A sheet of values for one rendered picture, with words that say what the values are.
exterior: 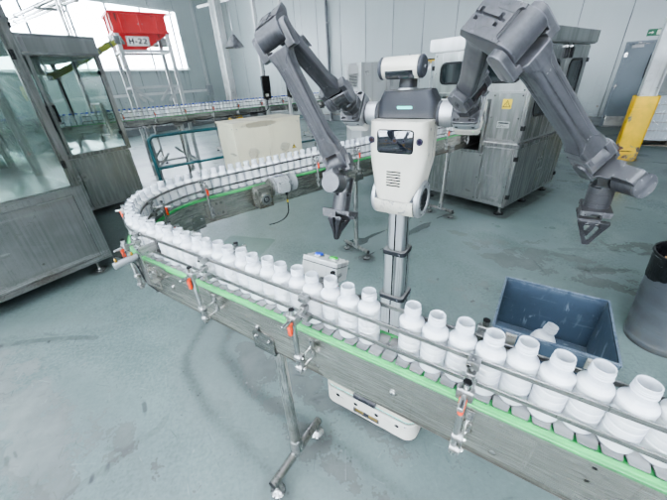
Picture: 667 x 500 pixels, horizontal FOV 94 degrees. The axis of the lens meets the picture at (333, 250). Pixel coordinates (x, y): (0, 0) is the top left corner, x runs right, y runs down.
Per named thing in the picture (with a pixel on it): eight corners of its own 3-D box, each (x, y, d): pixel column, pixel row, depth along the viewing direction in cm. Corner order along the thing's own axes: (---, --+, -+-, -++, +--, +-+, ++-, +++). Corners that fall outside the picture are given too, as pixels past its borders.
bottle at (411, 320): (424, 351, 82) (430, 302, 74) (414, 367, 78) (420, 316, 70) (403, 342, 85) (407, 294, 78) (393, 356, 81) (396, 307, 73)
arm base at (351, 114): (359, 122, 127) (365, 92, 126) (350, 113, 120) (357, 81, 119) (340, 121, 131) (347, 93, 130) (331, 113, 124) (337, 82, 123)
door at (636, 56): (599, 126, 922) (627, 42, 820) (599, 126, 929) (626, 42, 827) (643, 127, 872) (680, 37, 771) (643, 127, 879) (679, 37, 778)
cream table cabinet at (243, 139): (287, 183, 576) (279, 113, 519) (307, 189, 533) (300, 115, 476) (231, 197, 517) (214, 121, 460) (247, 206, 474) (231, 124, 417)
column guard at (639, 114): (609, 160, 601) (633, 96, 548) (607, 155, 629) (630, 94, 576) (637, 161, 581) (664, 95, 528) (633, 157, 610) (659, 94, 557)
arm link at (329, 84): (276, -17, 81) (248, 7, 86) (281, 24, 78) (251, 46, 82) (353, 87, 119) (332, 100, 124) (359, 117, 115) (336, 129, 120)
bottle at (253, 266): (269, 299, 106) (261, 257, 98) (251, 303, 104) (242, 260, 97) (268, 289, 111) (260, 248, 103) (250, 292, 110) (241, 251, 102)
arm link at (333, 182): (350, 152, 99) (328, 163, 104) (334, 146, 89) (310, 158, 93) (361, 188, 99) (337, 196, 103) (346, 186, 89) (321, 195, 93)
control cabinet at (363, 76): (372, 156, 736) (372, 61, 644) (388, 159, 701) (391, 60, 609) (345, 162, 692) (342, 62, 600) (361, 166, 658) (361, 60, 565)
